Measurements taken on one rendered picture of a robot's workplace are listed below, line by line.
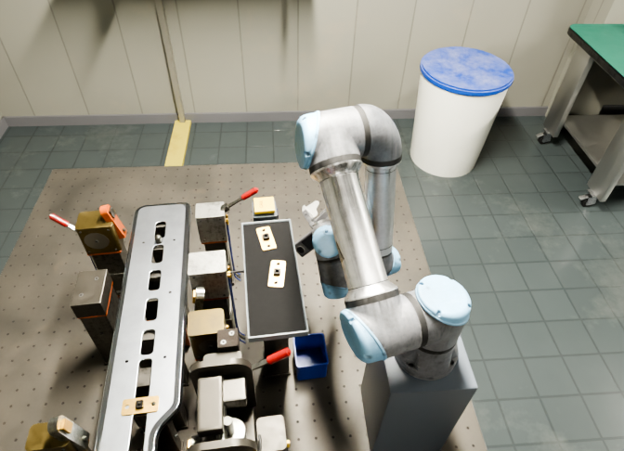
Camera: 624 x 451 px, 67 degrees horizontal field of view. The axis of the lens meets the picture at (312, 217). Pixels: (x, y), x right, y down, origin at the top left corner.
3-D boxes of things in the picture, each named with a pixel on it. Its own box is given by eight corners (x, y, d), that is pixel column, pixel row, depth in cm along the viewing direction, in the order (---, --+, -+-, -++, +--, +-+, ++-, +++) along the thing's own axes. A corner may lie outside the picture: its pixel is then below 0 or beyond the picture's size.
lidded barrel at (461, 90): (495, 180, 330) (530, 89, 280) (413, 184, 325) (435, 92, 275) (467, 132, 371) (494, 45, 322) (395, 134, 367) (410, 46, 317)
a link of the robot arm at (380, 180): (393, 91, 109) (385, 258, 136) (349, 97, 107) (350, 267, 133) (419, 106, 100) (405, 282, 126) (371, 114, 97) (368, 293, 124)
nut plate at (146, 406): (121, 416, 110) (119, 414, 109) (123, 400, 112) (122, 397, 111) (158, 411, 110) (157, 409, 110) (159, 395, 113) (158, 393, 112)
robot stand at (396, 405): (422, 384, 148) (453, 313, 120) (439, 451, 134) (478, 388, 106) (360, 388, 147) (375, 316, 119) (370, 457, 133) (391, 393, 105)
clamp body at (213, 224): (210, 273, 178) (195, 202, 152) (241, 270, 179) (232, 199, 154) (210, 289, 173) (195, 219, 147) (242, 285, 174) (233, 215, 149)
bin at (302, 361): (292, 350, 156) (292, 335, 149) (322, 346, 157) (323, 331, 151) (296, 381, 148) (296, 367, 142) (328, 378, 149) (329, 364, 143)
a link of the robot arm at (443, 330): (470, 342, 103) (488, 307, 93) (415, 361, 100) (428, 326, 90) (442, 300, 111) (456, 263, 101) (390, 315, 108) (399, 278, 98)
